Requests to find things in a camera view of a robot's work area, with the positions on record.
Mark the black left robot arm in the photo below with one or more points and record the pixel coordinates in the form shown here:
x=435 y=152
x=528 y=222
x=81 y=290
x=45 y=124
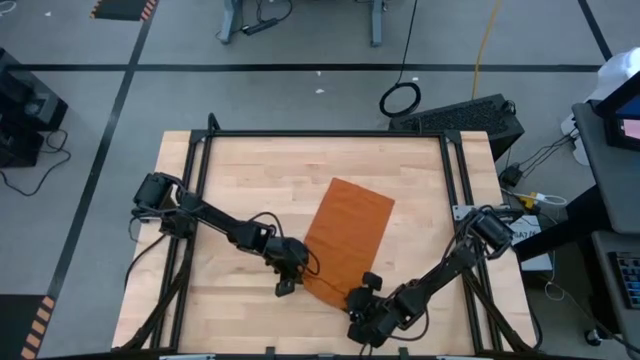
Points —
x=220 y=225

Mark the black power adapter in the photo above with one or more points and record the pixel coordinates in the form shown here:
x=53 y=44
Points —
x=511 y=176

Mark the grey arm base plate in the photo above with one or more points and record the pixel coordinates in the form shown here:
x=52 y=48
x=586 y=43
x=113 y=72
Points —
x=460 y=211

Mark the white bulky object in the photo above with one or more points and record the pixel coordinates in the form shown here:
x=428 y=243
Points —
x=617 y=70

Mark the black desk foot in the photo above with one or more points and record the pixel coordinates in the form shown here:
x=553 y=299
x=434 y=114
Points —
x=565 y=225

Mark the black keyboard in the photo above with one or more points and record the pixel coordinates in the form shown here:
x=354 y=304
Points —
x=627 y=277

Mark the grey desk leg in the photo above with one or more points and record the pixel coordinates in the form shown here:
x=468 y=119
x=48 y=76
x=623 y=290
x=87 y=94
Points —
x=377 y=25
x=230 y=20

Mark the white labelled box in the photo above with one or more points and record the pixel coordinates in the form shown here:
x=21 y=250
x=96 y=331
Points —
x=537 y=260

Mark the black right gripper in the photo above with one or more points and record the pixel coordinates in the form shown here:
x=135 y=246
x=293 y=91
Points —
x=385 y=315

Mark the black monitor with lit screen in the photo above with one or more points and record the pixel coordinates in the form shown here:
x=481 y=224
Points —
x=625 y=125

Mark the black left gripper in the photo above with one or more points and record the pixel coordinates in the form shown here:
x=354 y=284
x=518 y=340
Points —
x=287 y=252

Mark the grey keyboard desk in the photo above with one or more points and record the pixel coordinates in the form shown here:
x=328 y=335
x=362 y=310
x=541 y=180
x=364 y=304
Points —
x=600 y=260

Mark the black metal table frame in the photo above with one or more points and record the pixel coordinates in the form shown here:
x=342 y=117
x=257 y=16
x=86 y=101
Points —
x=325 y=133

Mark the grey side desk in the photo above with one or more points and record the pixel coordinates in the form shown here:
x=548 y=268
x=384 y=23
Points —
x=612 y=185

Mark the orange towel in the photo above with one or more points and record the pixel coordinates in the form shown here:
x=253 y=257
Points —
x=345 y=235

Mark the black power strip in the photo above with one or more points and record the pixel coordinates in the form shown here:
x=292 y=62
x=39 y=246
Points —
x=260 y=26

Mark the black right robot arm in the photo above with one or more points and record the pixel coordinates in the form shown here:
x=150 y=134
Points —
x=450 y=265

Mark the black caster wheel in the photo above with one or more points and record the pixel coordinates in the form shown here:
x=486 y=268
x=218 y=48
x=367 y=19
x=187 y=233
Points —
x=593 y=337

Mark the black equipment rack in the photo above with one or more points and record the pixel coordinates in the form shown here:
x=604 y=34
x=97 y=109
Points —
x=25 y=105

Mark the yellow plug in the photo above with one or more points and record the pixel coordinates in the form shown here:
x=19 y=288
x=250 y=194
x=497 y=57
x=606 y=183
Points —
x=529 y=201

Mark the black perforated computer tower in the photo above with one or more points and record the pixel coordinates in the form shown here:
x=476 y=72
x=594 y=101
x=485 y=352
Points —
x=460 y=120

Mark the black orange hazard mat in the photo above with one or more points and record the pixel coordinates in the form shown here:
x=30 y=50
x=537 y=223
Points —
x=12 y=325
x=122 y=7

